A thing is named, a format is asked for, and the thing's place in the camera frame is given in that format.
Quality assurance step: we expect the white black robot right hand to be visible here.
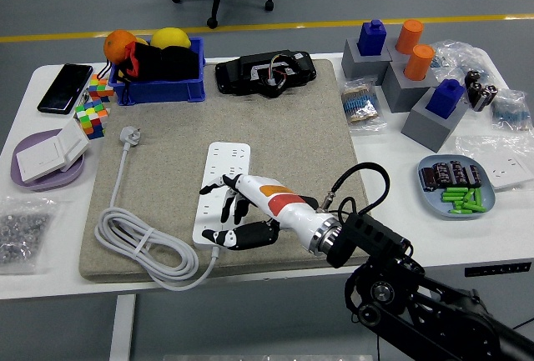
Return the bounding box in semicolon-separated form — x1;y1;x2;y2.
199;173;330;250

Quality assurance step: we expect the white power strip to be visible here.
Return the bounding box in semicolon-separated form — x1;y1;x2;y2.
192;141;252;250

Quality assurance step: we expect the beige fabric mat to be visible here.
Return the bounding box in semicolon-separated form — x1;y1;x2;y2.
78;58;379;283

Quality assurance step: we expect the bag of striped resistors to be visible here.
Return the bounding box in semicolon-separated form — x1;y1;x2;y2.
340;76;389;133

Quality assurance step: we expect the blue plastic bin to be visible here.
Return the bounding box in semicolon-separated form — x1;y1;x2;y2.
107;36;207;107

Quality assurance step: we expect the grey block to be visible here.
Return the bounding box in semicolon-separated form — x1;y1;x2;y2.
340;38;393;86
385;37;437;64
380;59;439;113
400;85;471;153

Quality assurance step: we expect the brown black capacitor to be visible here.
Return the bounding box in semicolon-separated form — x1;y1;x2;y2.
448;160;467;187
420;167;437;192
465;163;483;188
433;162;451;189

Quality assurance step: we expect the blue-grey plate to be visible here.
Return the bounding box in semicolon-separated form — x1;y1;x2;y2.
418;153;496;220

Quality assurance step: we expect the yellow lemon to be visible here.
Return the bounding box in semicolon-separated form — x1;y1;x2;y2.
149;27;192;50

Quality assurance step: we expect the large colourful puzzle cube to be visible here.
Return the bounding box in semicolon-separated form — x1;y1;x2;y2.
74;99;109;141

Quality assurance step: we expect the white table leg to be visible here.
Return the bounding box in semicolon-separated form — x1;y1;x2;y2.
108;293;137;361

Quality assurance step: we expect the small colourful puzzle cube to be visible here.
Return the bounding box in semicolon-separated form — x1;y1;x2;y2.
87;73;115;103

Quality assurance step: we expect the blue peg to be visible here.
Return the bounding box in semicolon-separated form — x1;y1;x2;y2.
425;78;466;119
357;18;387;57

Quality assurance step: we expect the purple plate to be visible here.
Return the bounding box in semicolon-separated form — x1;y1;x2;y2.
10;129;88;193

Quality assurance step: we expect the orange fruit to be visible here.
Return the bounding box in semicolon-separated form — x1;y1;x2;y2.
103;29;138;65

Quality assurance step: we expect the orange cylinder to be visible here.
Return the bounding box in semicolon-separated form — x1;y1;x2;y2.
395;18;425;56
403;43;436;82

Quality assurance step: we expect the clear plastic bag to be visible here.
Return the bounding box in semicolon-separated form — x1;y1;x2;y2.
454;133;534;193

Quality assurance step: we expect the black smartphone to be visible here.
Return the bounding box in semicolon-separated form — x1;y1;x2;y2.
36;63;94;116

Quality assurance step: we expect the clear bag of blue resistors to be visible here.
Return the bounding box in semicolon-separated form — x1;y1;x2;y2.
490;88;533;132
429;39;497;87

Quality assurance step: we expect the black table control panel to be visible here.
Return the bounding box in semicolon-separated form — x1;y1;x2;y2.
464;261;533;278

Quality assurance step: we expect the black electronic device with wires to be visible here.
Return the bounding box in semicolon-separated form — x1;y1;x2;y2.
214;49;317;99

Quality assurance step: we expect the white power cord with plug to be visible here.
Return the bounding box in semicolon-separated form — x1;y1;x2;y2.
93;126;221;293

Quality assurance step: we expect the black red drawstring pouch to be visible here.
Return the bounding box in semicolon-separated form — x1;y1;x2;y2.
98;41;200;103

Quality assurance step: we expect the white wall switch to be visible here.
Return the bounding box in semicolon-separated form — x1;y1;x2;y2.
56;118;92;173
15;135;68;184

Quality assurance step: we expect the white wall socket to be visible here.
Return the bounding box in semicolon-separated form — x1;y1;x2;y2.
475;154;534;191

